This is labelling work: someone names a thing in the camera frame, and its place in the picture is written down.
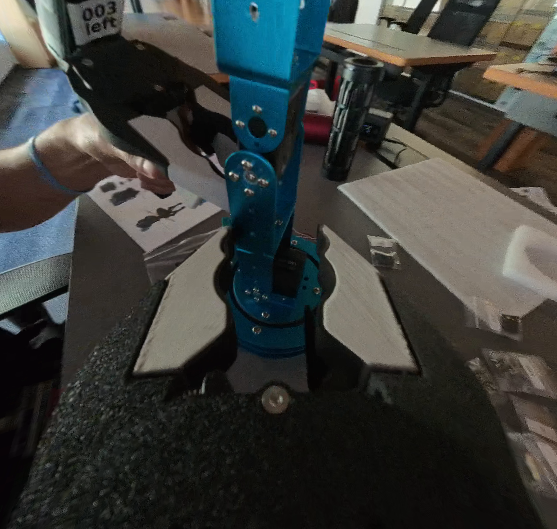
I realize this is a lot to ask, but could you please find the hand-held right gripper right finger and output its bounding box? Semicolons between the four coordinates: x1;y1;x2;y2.
305;224;420;392

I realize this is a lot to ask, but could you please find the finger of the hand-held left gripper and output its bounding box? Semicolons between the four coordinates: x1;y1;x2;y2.
183;70;233;103
128;103;239;212

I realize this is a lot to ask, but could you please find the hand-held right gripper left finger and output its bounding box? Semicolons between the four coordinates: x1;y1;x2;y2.
132;226;238;377

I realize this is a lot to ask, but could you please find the blue toy robot arm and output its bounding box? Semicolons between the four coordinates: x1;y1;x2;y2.
210;0;338;358

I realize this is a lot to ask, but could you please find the dark grey desk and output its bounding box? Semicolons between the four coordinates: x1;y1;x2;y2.
61;120;557;529

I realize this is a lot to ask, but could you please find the person's left hand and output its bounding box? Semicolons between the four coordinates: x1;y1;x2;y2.
35;112;177;198

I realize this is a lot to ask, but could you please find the grey table with wood edge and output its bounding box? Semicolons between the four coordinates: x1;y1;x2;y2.
476;61;557;173
323;22;498;131
122;12;231;87

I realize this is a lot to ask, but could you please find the large clear plastic bag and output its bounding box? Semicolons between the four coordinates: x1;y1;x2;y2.
143;227;229;284

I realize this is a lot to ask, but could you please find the printed instruction sheet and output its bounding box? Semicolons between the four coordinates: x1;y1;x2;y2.
87;174;223;252

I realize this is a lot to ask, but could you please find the maroon padded roll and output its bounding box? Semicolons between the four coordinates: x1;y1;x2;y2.
302;110;337;145

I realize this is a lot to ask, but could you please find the blue wristband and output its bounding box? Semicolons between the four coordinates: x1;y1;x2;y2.
27;137;83;195

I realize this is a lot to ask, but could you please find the white foam sheet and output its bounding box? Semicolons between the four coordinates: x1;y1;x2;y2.
339;157;557;321

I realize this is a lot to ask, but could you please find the black ribbed cylinder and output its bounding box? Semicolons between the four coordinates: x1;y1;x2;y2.
321;57;386;182

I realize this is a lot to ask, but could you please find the black high-back chair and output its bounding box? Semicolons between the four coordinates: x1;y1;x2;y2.
327;0;360;25

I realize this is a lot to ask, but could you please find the grey fabric office chair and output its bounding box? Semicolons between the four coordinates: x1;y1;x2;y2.
0;253;74;318

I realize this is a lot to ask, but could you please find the pile of small parts bags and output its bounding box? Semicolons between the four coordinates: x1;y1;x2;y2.
367;234;557;512

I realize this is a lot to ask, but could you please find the black portable power station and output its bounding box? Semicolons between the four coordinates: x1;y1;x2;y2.
363;108;394;149

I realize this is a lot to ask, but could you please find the white foam cutout block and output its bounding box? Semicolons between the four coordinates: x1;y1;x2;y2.
502;224;557;301

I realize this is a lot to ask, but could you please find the black mesh chair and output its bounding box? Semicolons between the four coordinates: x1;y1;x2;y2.
378;0;444;35
426;0;505;48

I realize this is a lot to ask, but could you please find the black power cable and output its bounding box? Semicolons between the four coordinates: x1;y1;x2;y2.
374;135;429;171

